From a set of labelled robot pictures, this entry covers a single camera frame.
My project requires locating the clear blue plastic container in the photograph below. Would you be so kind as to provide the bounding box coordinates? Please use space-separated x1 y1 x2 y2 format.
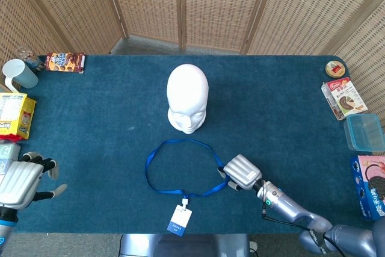
343 113 385 152

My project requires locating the pale green tissue pack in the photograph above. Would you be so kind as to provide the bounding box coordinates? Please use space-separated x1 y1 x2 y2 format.
0 141 22 176

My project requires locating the red white pie box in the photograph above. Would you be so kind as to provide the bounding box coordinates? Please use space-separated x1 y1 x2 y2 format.
321 76 369 121

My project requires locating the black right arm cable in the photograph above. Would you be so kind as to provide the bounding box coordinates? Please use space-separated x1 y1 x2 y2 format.
260 202 331 252

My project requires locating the yellow snack box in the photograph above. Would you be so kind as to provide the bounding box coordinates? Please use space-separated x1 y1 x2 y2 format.
0 91 37 143

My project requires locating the brown cookie box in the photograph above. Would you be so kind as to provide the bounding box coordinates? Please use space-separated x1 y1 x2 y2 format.
44 52 86 74

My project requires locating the white foam mannequin head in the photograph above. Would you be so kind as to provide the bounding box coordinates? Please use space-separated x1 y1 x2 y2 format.
167 63 210 135

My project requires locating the woven bamboo folding screen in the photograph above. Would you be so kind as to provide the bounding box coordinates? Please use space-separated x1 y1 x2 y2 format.
0 0 385 155

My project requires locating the silver robot torso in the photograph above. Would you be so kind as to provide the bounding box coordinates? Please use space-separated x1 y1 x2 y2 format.
119 233 251 257

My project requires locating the pale blue pitcher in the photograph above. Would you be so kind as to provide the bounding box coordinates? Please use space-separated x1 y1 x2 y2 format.
2 58 40 94

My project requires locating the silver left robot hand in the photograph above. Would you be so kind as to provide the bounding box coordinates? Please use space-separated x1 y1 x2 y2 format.
0 152 68 209

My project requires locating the teal carpet table cover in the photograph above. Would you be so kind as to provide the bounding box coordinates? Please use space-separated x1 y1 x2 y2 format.
11 54 374 235

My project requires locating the blue pink cookie box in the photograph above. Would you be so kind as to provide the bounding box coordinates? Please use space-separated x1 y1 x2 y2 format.
350 154 385 221

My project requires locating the round wooden tin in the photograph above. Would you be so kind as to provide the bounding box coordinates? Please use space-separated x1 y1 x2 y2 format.
324 60 346 78

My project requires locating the blue lanyard with badge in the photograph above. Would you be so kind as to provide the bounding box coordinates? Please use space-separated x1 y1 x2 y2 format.
145 138 231 237

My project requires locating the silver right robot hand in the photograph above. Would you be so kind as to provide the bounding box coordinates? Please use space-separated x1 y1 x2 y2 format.
217 153 262 192

